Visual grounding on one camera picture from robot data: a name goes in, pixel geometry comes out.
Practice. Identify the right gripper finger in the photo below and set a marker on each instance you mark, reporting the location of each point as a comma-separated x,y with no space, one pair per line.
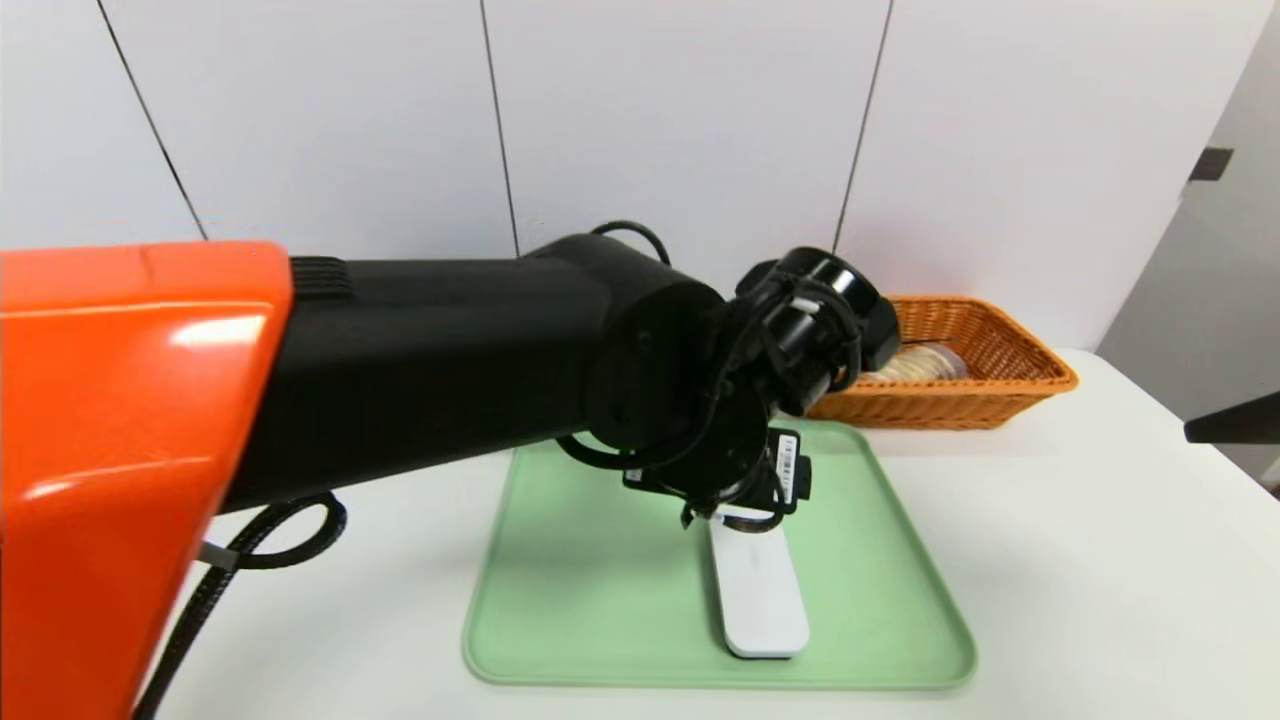
1240,420

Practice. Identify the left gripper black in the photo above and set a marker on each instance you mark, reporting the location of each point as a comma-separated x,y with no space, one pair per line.
783,466

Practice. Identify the white rectangular case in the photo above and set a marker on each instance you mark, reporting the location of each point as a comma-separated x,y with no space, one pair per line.
760,600

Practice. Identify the long striped bread loaf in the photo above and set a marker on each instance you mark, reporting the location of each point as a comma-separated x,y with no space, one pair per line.
925,365

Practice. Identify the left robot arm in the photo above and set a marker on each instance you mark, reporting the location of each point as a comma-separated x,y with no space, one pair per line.
300,400

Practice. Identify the orange wicker basket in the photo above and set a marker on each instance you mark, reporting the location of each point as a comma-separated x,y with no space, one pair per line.
990,400

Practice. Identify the light green plastic tray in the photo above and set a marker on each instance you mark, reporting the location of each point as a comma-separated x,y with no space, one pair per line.
580,620

